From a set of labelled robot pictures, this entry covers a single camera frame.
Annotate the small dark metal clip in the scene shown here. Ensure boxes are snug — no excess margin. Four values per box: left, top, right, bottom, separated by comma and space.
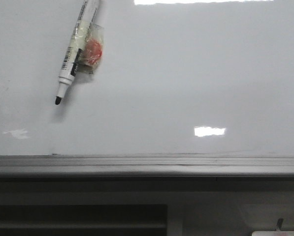
276, 218, 284, 232

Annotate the red magnet taped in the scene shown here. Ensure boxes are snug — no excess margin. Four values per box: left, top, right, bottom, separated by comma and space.
77, 24, 104, 75

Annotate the grey aluminium whiteboard tray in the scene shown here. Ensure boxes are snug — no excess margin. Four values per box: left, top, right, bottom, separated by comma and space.
0, 153, 294, 178

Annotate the white dry-erase marker black tip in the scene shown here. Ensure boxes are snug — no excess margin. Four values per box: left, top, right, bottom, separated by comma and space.
55, 0, 101, 105

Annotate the white glossy whiteboard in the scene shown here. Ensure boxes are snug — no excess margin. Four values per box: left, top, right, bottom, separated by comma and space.
0, 0, 294, 156

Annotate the small white box red label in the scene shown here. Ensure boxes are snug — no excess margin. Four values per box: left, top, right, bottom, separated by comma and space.
251, 231, 294, 236

